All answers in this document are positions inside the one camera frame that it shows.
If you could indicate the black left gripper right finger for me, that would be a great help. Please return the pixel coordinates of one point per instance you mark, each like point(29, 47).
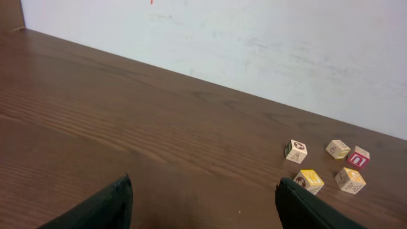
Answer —
point(298, 208)

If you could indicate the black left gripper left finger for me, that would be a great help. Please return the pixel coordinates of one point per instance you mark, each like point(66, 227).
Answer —
point(109, 208)

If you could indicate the yellow letter W block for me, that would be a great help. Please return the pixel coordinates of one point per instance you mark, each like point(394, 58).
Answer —
point(309, 180)

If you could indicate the white block soccer ball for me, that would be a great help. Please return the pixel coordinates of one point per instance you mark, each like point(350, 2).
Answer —
point(295, 151)

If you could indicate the yellow letter G block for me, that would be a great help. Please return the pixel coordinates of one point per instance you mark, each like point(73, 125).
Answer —
point(350, 180)

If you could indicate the wooden block yellow trim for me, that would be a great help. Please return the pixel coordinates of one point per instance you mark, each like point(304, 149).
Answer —
point(337, 149)

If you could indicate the wooden block red letter side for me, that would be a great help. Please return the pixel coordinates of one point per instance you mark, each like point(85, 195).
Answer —
point(358, 157)

